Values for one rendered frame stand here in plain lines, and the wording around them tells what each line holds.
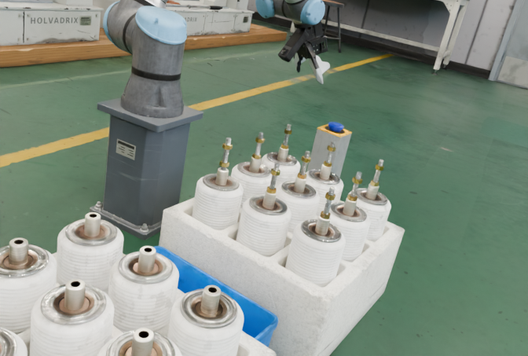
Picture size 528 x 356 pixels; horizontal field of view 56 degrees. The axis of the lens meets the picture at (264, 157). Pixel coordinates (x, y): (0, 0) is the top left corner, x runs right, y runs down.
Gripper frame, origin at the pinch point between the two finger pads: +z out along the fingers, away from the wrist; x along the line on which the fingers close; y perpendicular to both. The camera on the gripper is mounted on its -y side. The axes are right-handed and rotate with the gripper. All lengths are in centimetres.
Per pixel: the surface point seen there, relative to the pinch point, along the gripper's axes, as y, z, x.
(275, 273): -56, -7, -77
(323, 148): -22.3, -1.7, -42.3
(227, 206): -56, -12, -61
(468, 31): 324, 141, 229
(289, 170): -36, -6, -50
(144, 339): -79, -29, -98
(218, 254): -62, -7, -66
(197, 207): -61, -12, -57
